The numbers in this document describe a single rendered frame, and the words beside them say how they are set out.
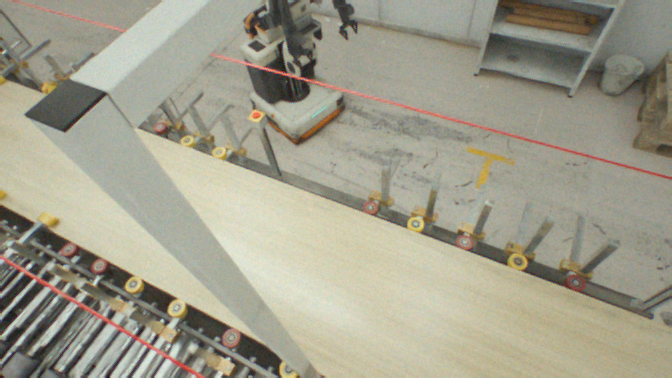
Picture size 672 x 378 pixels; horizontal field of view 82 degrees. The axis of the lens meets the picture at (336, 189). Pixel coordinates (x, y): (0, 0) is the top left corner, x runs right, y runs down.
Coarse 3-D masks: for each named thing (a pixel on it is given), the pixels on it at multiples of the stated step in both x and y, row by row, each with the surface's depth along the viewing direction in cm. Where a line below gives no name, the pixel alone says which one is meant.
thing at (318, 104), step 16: (320, 80) 358; (256, 96) 354; (304, 96) 349; (320, 96) 346; (336, 96) 347; (272, 112) 342; (288, 112) 338; (304, 112) 337; (320, 112) 342; (336, 112) 358; (288, 128) 333; (304, 128) 339
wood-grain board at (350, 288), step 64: (0, 128) 266; (64, 192) 229; (192, 192) 221; (256, 192) 217; (128, 256) 202; (256, 256) 195; (320, 256) 192; (384, 256) 189; (448, 256) 187; (320, 320) 175; (384, 320) 172; (448, 320) 170; (512, 320) 168; (576, 320) 166; (640, 320) 163
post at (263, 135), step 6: (258, 132) 215; (264, 132) 215; (264, 138) 218; (264, 144) 223; (270, 144) 225; (270, 150) 227; (270, 156) 231; (270, 162) 237; (276, 162) 238; (276, 168) 242; (276, 174) 246
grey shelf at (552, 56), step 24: (528, 0) 349; (552, 0) 340; (576, 0) 294; (600, 0) 288; (624, 0) 280; (504, 24) 343; (600, 24) 331; (504, 48) 382; (528, 48) 379; (552, 48) 373; (576, 48) 321; (528, 72) 361; (552, 72) 358; (576, 72) 355
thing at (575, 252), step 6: (582, 216) 199; (576, 222) 200; (582, 222) 197; (576, 228) 197; (582, 228) 195; (576, 234) 194; (582, 234) 193; (576, 240) 192; (576, 246) 190; (576, 252) 189; (570, 258) 189; (576, 258) 187
